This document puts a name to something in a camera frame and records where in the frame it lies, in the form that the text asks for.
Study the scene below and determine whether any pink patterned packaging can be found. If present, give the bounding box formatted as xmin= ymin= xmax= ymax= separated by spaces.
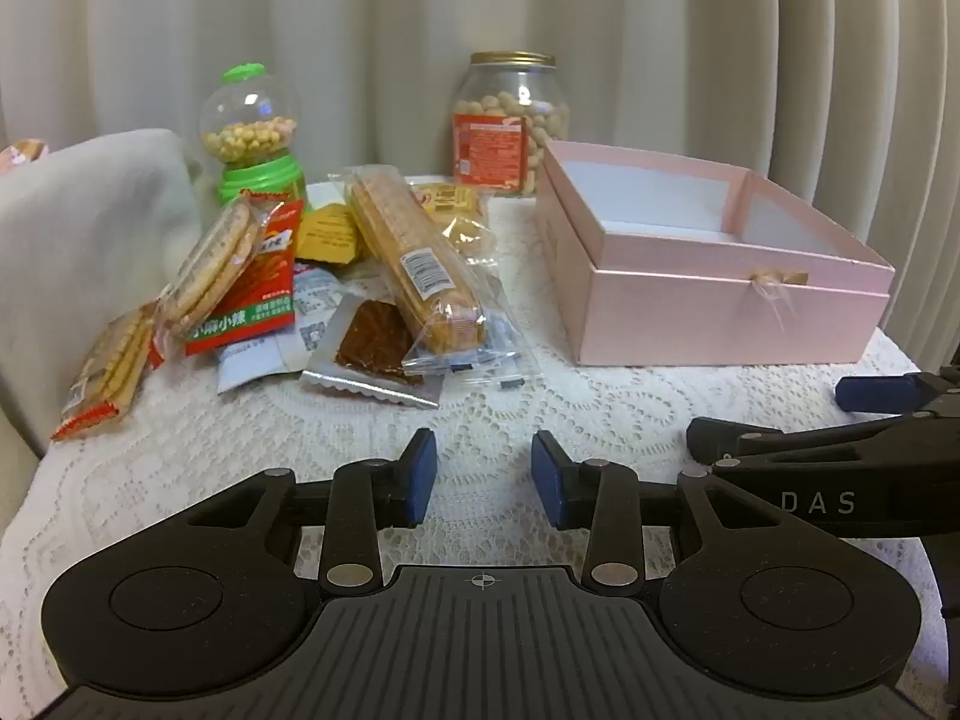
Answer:
xmin=0 ymin=137 xmax=52 ymax=173

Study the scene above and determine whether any white cushion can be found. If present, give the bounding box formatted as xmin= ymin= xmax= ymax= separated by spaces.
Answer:
xmin=0 ymin=127 xmax=218 ymax=458

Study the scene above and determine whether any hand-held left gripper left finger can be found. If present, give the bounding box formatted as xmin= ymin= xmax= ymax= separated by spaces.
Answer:
xmin=180 ymin=429 xmax=440 ymax=593

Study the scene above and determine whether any brown spicy snack silver packet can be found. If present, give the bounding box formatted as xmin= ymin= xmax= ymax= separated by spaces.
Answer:
xmin=300 ymin=292 xmax=443 ymax=410

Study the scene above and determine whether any cream pleated curtain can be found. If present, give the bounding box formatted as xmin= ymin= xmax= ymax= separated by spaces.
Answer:
xmin=0 ymin=0 xmax=960 ymax=361

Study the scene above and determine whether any green candy dispenser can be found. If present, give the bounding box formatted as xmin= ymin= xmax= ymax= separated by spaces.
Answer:
xmin=197 ymin=62 xmax=308 ymax=207

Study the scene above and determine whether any yellow snack packet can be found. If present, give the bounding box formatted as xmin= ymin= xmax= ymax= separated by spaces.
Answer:
xmin=295 ymin=204 xmax=361 ymax=265

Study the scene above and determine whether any red spicy snack packet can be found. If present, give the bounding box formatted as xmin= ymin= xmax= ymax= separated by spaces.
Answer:
xmin=184 ymin=199 xmax=305 ymax=357

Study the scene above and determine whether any blue and white snack packet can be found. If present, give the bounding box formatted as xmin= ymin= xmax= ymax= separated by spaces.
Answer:
xmin=217 ymin=262 xmax=353 ymax=395

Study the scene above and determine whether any round bun packet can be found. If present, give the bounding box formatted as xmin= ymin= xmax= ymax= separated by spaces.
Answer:
xmin=409 ymin=178 xmax=502 ymax=265

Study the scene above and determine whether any pink gift box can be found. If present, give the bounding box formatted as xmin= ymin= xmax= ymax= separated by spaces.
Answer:
xmin=534 ymin=139 xmax=897 ymax=367

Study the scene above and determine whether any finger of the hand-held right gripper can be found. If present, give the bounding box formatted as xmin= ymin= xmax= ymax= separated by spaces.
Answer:
xmin=685 ymin=416 xmax=932 ymax=467
xmin=834 ymin=366 xmax=960 ymax=421

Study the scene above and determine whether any orange striped cracker packet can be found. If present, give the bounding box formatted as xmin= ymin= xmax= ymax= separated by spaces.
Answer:
xmin=49 ymin=300 xmax=162 ymax=442

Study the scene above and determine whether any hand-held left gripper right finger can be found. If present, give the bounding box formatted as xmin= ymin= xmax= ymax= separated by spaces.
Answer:
xmin=529 ymin=430 xmax=785 ymax=593

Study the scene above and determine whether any peanut jar with gold lid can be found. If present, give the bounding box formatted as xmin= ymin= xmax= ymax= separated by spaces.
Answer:
xmin=450 ymin=51 xmax=572 ymax=198

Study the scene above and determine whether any long clear cracker packet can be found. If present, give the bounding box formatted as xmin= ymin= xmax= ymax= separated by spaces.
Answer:
xmin=330 ymin=163 xmax=545 ymax=391

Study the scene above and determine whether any round cracker packet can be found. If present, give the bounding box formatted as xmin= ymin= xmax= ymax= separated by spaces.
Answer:
xmin=150 ymin=191 xmax=278 ymax=359

